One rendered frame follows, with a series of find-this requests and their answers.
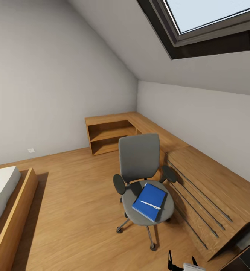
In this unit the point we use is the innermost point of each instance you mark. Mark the bed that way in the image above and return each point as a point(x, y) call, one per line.
point(17, 190)

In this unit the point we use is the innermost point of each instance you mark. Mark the bookcase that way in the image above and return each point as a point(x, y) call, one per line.
point(104, 133)
point(168, 142)
point(134, 119)

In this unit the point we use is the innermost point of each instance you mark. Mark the folder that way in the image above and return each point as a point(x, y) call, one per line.
point(151, 195)

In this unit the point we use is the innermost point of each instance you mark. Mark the swivel chair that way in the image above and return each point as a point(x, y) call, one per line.
point(139, 157)

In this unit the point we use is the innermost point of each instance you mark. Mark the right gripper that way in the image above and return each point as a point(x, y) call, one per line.
point(174, 267)

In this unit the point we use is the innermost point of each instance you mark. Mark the fixed window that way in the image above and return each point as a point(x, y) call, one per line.
point(193, 28)

